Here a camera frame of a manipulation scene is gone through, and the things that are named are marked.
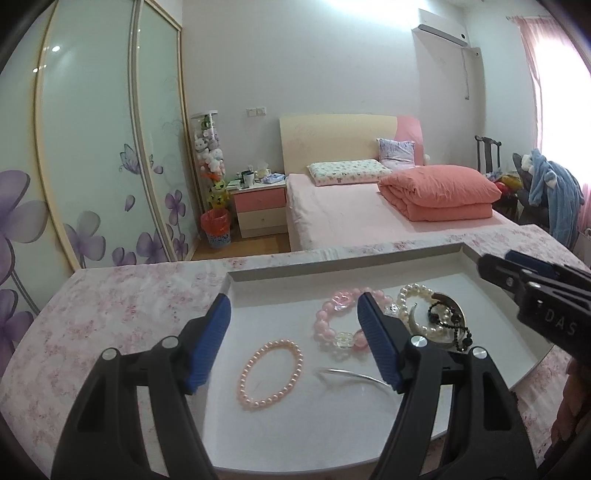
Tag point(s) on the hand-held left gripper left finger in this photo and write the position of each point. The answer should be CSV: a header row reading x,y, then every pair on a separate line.
x,y
207,341

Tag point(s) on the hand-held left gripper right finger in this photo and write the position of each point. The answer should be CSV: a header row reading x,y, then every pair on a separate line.
x,y
378,341

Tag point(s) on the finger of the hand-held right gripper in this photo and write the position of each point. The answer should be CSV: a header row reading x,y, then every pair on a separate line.
x,y
526,259
496,270

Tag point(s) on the thin silver bangle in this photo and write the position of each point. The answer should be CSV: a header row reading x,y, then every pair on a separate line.
x,y
351,374

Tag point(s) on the wide silver cuff bangle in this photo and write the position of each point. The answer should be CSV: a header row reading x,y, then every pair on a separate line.
x,y
450,304

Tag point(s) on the grey cardboard tray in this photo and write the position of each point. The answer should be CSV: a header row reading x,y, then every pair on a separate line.
x,y
286,304

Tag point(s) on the person's right hand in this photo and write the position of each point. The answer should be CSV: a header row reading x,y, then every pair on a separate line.
x,y
575,401

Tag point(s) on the grey chair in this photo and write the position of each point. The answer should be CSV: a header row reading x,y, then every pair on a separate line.
x,y
524,198

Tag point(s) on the blue fleece garment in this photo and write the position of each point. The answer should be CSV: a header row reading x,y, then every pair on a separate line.
x,y
556,194

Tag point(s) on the folded orange duvet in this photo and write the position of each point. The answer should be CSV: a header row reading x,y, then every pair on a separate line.
x,y
438,194

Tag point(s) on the dark wooden chair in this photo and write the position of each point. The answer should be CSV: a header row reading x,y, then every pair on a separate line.
x,y
488,152

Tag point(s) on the red trash bin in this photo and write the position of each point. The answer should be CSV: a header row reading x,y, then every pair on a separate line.
x,y
215,226

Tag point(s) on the pink bed mattress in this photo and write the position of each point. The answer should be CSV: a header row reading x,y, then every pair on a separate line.
x,y
341,207

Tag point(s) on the pink and cream nightstand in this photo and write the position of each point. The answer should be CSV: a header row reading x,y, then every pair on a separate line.
x,y
258,207

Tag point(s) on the purple pillow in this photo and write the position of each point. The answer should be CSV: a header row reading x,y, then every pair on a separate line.
x,y
395,152

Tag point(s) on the pink curtain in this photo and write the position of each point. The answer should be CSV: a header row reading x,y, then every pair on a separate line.
x,y
568,92

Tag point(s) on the floral print pillow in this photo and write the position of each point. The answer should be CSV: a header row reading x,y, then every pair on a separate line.
x,y
346,171

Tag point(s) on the blue cloth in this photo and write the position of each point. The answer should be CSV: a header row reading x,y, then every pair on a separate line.
x,y
274,177

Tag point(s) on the plush toy tower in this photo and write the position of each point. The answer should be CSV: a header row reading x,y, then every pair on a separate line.
x,y
210,157

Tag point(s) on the white pipe cover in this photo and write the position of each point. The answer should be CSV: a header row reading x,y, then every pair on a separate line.
x,y
473,74

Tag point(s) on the cream and pink headboard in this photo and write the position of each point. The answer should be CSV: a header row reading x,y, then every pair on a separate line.
x,y
332,138

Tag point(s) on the floral sliding door wardrobe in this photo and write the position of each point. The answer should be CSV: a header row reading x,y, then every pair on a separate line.
x,y
92,138

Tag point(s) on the white air conditioner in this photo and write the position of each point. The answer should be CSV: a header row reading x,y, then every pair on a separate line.
x,y
441,27

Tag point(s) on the wall light switch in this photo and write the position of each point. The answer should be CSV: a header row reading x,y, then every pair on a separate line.
x,y
256,110

